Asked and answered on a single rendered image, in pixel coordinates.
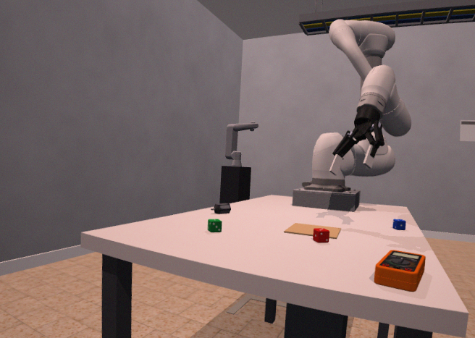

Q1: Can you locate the blue die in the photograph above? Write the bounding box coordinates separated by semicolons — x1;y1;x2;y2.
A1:
392;219;406;230

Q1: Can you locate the red die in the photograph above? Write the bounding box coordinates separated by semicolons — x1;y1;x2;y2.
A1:
313;228;329;243

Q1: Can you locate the green die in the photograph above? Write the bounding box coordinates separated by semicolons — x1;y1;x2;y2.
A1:
208;219;222;232

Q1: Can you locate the orange pocket multimeter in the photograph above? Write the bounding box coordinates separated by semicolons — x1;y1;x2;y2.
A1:
374;250;426;292

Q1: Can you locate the tan flat mat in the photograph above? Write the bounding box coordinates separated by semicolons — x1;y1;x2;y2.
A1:
284;223;341;239

